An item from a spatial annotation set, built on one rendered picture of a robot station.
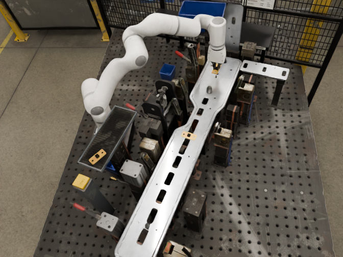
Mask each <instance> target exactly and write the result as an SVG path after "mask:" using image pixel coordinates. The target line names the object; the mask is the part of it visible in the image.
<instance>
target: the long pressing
mask: <svg viewBox="0 0 343 257"><path fill-rule="evenodd" d="M226 60H227V62H226V63H223V64H221V67H220V70H219V72H218V74H214V73H212V70H213V64H212V63H211V62H210V61H208V60H207V62H206V64H205V66H204V68H203V70H202V72H201V74H200V76H199V78H198V80H197V82H196V84H195V86H194V88H193V90H192V92H191V94H190V96H189V99H190V101H191V103H192V105H193V106H194V109H193V111H192V114H191V116H190V118H189V120H188V122H187V123H186V124H185V125H184V126H181V127H179V128H177V129H175V130H174V131H173V133H172V135H171V137H170V139H169V141H168V143H167V145H166V147H165V149H164V151H163V153H162V155H161V157H160V159H159V161H158V164H157V166H156V168H155V170H154V172H153V174H152V176H151V178H150V180H149V182H148V184H147V186H146V188H145V190H144V192H143V194H142V196H141V198H140V200H139V202H138V204H137V206H136V208H135V210H134V212H133V214H132V216H131V218H130V220H129V222H128V224H127V226H126V228H125V230H124V232H123V234H122V236H121V238H120V240H119V242H118V244H117V246H116V248H115V250H114V255H115V257H157V254H158V252H159V250H160V247H161V245H162V243H163V240H164V238H165V235H166V233H167V231H168V228H169V226H170V224H171V221H172V219H173V217H174V214H175V212H176V210H177V207H178V205H179V203H180V200H181V198H182V195H183V193H184V191H185V188H186V186H187V184H188V181H189V179H190V176H191V174H192V172H193V169H194V167H195V165H196V162H197V160H198V158H199V155H200V153H201V151H202V148H203V146H204V144H205V141H206V139H207V136H208V134H209V132H210V129H211V127H212V125H213V122H214V120H215V118H216V115H217V114H218V113H219V112H220V111H221V110H222V109H223V108H224V107H225V105H226V103H227V100H228V98H229V95H230V93H231V90H232V88H233V86H234V83H235V81H236V78H237V76H238V73H239V71H240V68H241V65H242V61H241V60H239V59H235V58H230V57H226ZM211 65H212V66H211ZM216 75H217V78H215V76H216ZM208 86H211V87H212V93H210V94H208V93H207V87H208ZM204 98H207V99H209V100H208V102H207V104H206V105H204V104H202V101H203V99H204ZM209 108H211V109H209ZM199 109H203V110H204V111H203V113H202V115H201V116H198V115H197V112H198V110H199ZM195 119H196V120H198V121H199V122H198V124H197V126H196V128H195V130H194V132H193V134H195V135H197V137H196V139H195V140H190V141H189V143H188V146H187V148H186V150H185V152H184V154H183V155H182V154H179V151H180V148H181V146H182V144H183V142H184V140H185V138H184V137H181V135H182V133H183V131H185V132H188V131H189V129H190V127H191V125H192V123H193V121H194V120H195ZM172 151H173V152H172ZM177 156H180V157H182V159H181V161H180V164H179V166H178V168H174V167H173V163H174V161H175V159H176V157H177ZM188 156H190V157H188ZM170 172H171V173H174V177H173V179H172V181H171V183H170V185H169V186H168V185H165V184H164V183H165V181H166V178H167V176H168V174H169V173H170ZM156 184H157V185H156ZM161 190H164V191H166V194H165V196H164V199H163V201H162V203H161V204H159V203H156V200H157V198H158V195H159V193H160V191H161ZM152 209H157V210H158V212H157V214H156V216H155V218H154V221H153V223H149V224H150V227H149V229H147V228H145V226H144V225H145V224H146V223H148V222H147V219H148V217H149V215H150V213H151V210H152ZM138 222H139V223H138ZM144 228H145V229H147V230H148V231H149V232H148V234H147V236H146V238H145V240H144V243H143V244H142V245H140V244H138V243H137V240H138V238H139V236H140V234H141V232H142V230H143V229H144ZM156 229H157V230H156Z"/></svg>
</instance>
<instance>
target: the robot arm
mask: <svg viewBox="0 0 343 257"><path fill-rule="evenodd" d="M201 29H206V30H207V31H208V33H209V36H210V41H209V44H210V45H209V48H208V56H207V60H208V61H210V62H211V63H212V64H213V69H214V70H215V67H216V63H218V65H217V70H219V69H220V67H221V64H223V63H226V62H227V60H226V48H225V35H226V20H225V19H224V18H223V17H214V16H211V15H206V14H199V15H197V16H196V17H195V18H194V19H190V18H185V17H179V16H173V15H167V14H162V13H153V14H151V15H149V16H148V17H146V18H145V19H144V20H143V21H142V22H141V23H139V24H137V25H133V26H130V27H128V28H126V29H125V31H124V33H123V35H122V41H123V44H124V47H125V49H126V54H125V56H124V57H123V58H115V59H113V60H112V61H111V62H110V63H109V64H108V65H107V67H106V68H105V70H104V71H103V73H102V75H101V77H100V80H99V81H98V80H96V79H93V78H90V79H86V80H85V81H84V82H83V83H82V86H81V91H82V97H83V101H84V106H85V109H86V111H87V112H88V113H89V114H91V116H92V118H93V120H94V122H95V124H96V126H97V129H96V132H95V134H96V133H97V131H98V130H99V128H100V127H101V125H102V124H103V122H104V121H105V119H106V118H107V116H108V115H109V113H110V112H111V109H110V107H109V103H110V100H111V98H112V95H113V92H114V90H115V88H116V86H117V84H118V83H119V81H120V80H121V79H122V78H123V77H124V76H125V74H127V73H128V72H129V71H131V70H136V69H140V68H142V67H143V66H144V65H145V64H146V63H147V61H148V57H149V56H148V51H147V48H146V46H145V43H144V41H143V38H144V37H146V36H149V37H150V36H157V35H159V34H168V35H175V36H184V37H196V36H198V35H199V34H200V32H201Z"/></svg>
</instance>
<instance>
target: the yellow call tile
mask: <svg viewBox="0 0 343 257"><path fill-rule="evenodd" d="M89 180H90V178H89V177H86V176H84V175H81V174H79V175H78V176H77V178H76V179H75V181H74V182H73V184H72V185H73V186H75V187H78V188H80V189H84V188H85V186H86V185H87V183H88V181H89Z"/></svg>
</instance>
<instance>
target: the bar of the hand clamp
mask: <svg viewBox="0 0 343 257"><path fill-rule="evenodd" d="M186 48H187V49H188V52H189V56H190V60H191V64H192V66H195V64H196V66H195V67H198V63H197V59H196V56H195V52H194V50H197V46H196V45H195V46H193V44H191V43H190V44H189V45H188V46H187V47H186Z"/></svg>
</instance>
